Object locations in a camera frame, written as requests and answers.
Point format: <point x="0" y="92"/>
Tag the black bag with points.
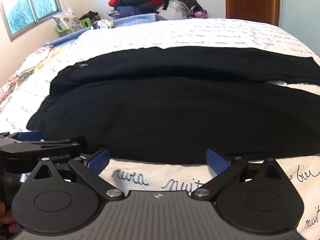
<point x="91" y="16"/>

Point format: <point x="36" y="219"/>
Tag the black pants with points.
<point x="175" y="105"/>

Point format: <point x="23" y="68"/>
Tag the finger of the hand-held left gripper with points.
<point x="30" y="136"/>
<point x="45" y="148"/>

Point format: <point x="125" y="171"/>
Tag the patterned quilt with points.
<point x="22" y="75"/>

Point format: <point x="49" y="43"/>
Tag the clear plastic bag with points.
<point x="177" y="7"/>

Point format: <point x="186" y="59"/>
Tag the brown wooden door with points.
<point x="250" y="0"/>

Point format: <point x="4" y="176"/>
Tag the sliding glass window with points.
<point x="22" y="7"/>

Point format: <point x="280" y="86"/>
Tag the person's left hand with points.
<point x="6" y="217"/>

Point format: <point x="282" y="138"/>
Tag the green plastic basket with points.
<point x="86" y="23"/>

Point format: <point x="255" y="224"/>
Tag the white crumpled bag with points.
<point x="105" y="23"/>

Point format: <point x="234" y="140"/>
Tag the white script-print bedspread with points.
<point x="200" y="30"/>

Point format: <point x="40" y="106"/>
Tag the black backpack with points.
<point x="191" y="2"/>

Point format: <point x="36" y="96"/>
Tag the purple cloth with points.
<point x="201" y="13"/>

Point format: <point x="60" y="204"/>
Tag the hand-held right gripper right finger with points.
<point x="214" y="162"/>

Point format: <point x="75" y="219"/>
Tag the frosted floral wardrobe door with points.
<point x="300" y="10"/>

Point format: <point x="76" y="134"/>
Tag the floral pillow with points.
<point x="66" y="18"/>

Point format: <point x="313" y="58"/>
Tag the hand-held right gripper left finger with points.
<point x="99" y="160"/>

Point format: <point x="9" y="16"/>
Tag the blue laundry basket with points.
<point x="140" y="17"/>

